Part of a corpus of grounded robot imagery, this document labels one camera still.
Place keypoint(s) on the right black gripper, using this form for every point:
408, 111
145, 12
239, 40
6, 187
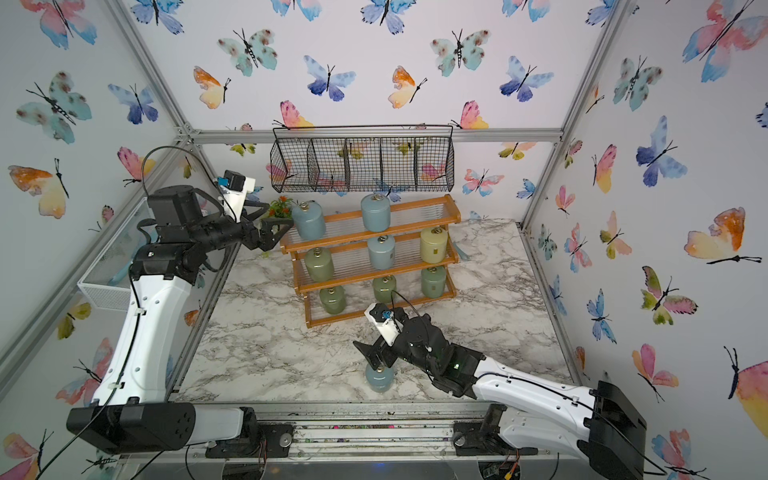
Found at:
370, 353

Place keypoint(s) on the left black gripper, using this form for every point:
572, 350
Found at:
267, 243

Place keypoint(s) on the blue canister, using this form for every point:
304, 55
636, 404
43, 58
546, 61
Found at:
309, 221
380, 378
381, 251
376, 212

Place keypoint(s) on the green canister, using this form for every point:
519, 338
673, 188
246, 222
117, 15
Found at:
383, 288
319, 264
333, 300
433, 281

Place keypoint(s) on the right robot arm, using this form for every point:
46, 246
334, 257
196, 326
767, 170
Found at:
599, 425

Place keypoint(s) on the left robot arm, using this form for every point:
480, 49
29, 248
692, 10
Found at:
129, 412

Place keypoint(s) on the wooden three-tier shelf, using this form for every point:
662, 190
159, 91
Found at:
348, 254

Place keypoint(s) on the artificial flower plant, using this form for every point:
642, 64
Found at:
281, 208

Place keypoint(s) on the yellow-green canister middle right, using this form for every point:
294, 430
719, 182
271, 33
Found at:
433, 244

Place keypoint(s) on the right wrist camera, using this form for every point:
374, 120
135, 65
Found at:
383, 319

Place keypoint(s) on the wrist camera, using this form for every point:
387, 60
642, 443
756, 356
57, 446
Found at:
239, 191
383, 319

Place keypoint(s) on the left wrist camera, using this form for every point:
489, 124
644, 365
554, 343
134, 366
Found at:
239, 191

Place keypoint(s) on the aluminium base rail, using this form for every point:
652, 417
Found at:
376, 429

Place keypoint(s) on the black wire wall basket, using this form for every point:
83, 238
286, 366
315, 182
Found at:
356, 159

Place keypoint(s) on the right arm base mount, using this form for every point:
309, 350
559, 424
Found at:
482, 438

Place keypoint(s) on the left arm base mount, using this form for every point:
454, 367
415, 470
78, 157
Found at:
259, 441

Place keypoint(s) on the white mesh wall basket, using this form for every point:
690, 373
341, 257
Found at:
105, 284

